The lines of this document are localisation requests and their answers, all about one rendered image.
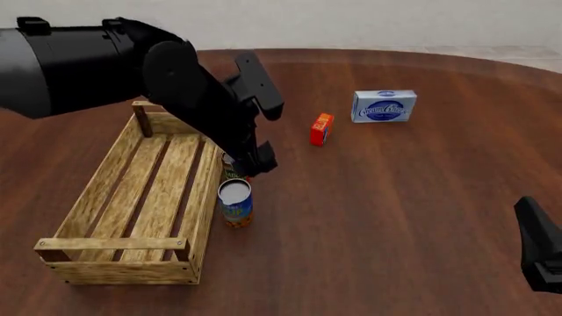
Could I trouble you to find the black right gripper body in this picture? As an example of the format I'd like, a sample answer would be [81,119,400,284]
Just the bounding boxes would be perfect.
[520,257,562,294]

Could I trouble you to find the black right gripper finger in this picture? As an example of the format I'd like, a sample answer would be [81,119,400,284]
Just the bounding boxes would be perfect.
[513,195,562,264]

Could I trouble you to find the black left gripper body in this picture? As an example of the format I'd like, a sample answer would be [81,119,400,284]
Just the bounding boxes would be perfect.
[232,140,280,179]

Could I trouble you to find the alphabet soup tin blue label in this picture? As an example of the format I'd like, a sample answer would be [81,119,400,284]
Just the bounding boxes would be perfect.
[217,178,255,230]

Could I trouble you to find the wooden slat tray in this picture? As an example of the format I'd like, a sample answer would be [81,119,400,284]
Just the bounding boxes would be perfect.
[33,100,224,286]

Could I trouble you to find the tin with green label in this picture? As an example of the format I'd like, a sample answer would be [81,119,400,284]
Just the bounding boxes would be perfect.
[220,152,251,183]

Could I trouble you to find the small orange red box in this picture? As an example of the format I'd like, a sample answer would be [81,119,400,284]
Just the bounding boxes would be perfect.
[309,112,335,147]

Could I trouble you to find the flat black plate on stalk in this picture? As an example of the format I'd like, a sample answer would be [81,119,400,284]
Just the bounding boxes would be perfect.
[221,51,285,121]

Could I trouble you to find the blue white cream cheese box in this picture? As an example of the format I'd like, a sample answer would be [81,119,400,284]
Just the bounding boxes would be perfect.
[350,90,418,124]

